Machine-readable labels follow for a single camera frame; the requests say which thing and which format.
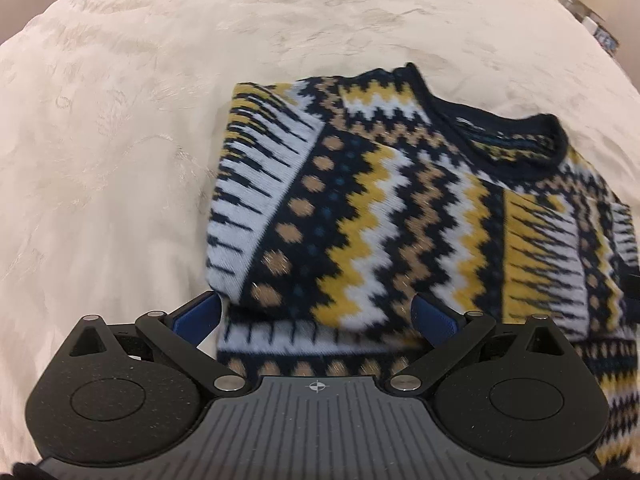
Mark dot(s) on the cardboard box with items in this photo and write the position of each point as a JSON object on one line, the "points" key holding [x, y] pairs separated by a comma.
{"points": [[593, 15]]}

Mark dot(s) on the cream embroidered bedspread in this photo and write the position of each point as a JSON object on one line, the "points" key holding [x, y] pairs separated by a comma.
{"points": [[112, 113]]}

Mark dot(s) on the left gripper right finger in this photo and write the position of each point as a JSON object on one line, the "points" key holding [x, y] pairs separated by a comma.
{"points": [[433, 320]]}

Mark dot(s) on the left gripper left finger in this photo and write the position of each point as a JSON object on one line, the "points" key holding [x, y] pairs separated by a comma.
{"points": [[197, 319]]}

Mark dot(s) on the navy yellow patterned knit sweater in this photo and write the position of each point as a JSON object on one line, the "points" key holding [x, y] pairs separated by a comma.
{"points": [[338, 199]]}

